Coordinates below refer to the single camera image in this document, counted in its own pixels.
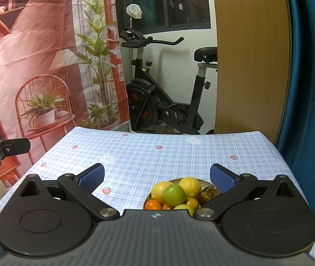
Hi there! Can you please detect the round green apple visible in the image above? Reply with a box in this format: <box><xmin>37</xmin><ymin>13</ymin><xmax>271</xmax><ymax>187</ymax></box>
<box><xmin>161</xmin><ymin>184</ymin><xmax>186</xmax><ymax>204</ymax></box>

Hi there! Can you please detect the white cap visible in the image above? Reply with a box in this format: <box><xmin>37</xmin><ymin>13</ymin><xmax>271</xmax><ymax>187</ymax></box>
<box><xmin>126</xmin><ymin>4</ymin><xmax>143</xmax><ymax>20</ymax></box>

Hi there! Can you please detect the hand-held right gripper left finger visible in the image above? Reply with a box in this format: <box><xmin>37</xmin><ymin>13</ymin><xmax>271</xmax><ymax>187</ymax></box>
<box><xmin>16</xmin><ymin>163</ymin><xmax>120</xmax><ymax>223</ymax></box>

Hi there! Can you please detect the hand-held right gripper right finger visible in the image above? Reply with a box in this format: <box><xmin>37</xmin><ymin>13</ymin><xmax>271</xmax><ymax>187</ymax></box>
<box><xmin>193</xmin><ymin>163</ymin><xmax>299</xmax><ymax>222</ymax></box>

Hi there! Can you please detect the printed backdrop cloth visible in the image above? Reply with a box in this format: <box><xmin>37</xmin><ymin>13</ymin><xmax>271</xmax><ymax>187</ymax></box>
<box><xmin>0</xmin><ymin>0</ymin><xmax>130</xmax><ymax>192</ymax></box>

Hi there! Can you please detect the beige round plate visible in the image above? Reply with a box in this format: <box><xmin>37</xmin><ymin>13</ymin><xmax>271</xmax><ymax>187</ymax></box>
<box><xmin>142</xmin><ymin>179</ymin><xmax>216</xmax><ymax>211</ymax></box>

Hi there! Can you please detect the brown dried fruit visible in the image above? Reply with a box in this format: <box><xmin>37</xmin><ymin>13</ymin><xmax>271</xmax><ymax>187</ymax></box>
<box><xmin>198</xmin><ymin>186</ymin><xmax>222</xmax><ymax>207</ymax></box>

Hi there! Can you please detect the yellow-green apple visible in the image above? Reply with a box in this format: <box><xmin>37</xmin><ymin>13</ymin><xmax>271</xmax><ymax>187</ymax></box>
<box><xmin>173</xmin><ymin>204</ymin><xmax>195</xmax><ymax>217</ymax></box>

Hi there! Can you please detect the large yellow lemon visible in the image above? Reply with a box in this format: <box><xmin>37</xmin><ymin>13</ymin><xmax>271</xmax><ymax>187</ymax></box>
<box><xmin>151</xmin><ymin>181</ymin><xmax>175</xmax><ymax>204</ymax></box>

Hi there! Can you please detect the black exercise bike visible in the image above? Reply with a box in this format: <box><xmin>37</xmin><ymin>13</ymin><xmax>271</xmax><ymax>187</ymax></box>
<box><xmin>119</xmin><ymin>28</ymin><xmax>219</xmax><ymax>135</ymax></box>

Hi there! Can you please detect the wooden door panel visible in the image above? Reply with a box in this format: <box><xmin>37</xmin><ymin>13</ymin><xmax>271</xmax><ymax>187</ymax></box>
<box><xmin>211</xmin><ymin>0</ymin><xmax>291</xmax><ymax>145</ymax></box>

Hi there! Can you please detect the dark blue curtain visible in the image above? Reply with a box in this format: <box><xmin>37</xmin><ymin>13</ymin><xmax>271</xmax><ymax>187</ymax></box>
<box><xmin>275</xmin><ymin>0</ymin><xmax>315</xmax><ymax>266</ymax></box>

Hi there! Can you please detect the small yellow lemon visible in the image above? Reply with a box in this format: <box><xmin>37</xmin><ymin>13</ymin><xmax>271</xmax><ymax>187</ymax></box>
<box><xmin>178</xmin><ymin>177</ymin><xmax>202</xmax><ymax>198</ymax></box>

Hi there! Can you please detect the dark window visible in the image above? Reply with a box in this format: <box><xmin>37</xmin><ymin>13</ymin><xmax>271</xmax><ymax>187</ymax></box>
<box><xmin>115</xmin><ymin>0</ymin><xmax>211</xmax><ymax>32</ymax></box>

